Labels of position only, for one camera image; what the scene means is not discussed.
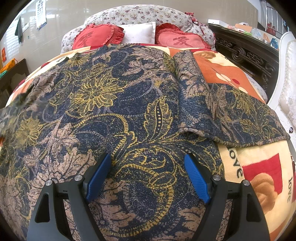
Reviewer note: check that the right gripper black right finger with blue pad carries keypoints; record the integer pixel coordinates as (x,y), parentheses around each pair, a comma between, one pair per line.
(246,221)

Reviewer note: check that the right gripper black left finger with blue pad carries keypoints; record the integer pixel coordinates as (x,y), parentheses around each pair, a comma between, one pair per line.
(49,220)

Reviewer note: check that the left red heart pillow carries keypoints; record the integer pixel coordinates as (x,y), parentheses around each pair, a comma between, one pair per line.
(99,35)

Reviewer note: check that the floral patterned quilt roll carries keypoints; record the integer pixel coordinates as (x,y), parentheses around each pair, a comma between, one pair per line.
(140,14)

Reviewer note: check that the yellow orange bag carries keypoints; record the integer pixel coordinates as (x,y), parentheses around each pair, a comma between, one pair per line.
(8,66)

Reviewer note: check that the dark green hanging cloth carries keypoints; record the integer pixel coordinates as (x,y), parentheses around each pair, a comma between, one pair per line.
(19,30)

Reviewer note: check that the dark wooden side table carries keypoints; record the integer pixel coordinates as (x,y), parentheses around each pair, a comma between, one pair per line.
(20,68)

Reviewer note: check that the white square pillow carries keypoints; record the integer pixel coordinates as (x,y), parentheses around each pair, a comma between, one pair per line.
(139,33)

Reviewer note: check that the red heart pillow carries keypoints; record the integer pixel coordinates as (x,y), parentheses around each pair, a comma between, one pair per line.
(171,36)
(99,35)

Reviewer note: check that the orange red cream blanket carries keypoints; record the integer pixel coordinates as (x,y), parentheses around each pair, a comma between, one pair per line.
(259,175)

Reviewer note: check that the right red heart pillow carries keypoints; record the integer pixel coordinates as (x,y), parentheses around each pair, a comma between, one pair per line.
(171,36)

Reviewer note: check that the wall calendar poster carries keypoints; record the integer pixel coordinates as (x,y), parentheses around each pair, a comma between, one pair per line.
(40,17)

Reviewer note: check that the navy gold floral garment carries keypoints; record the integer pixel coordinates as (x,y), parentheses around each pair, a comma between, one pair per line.
(129,129)

